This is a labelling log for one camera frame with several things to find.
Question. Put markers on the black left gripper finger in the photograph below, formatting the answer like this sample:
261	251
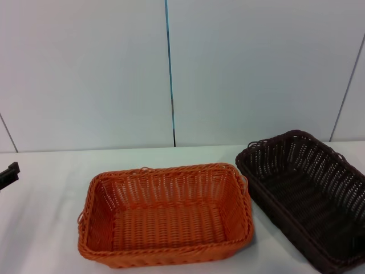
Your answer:
8	182
12	169

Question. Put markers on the dark brown woven plastic basket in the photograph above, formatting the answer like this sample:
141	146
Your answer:
299	202

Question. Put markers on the orange woven plastic basket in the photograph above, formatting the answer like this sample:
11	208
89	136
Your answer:
159	257

